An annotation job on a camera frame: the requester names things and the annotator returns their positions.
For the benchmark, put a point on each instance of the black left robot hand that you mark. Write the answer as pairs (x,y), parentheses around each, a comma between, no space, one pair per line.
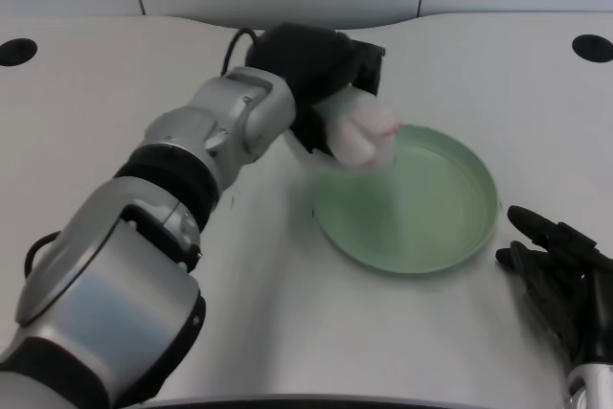
(311,74)

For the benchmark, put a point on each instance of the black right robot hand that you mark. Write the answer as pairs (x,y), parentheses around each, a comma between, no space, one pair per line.
(560,279)

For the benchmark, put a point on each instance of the white plush rabbit doll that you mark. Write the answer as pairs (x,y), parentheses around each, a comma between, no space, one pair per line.
(361,133)

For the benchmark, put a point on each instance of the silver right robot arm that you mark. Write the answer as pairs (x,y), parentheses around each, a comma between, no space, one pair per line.
(591,387)

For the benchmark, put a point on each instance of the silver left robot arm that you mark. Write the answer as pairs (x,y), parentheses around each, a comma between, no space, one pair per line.
(143,236)

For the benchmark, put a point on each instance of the green round plate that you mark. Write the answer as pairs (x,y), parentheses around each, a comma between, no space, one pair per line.
(412,212)

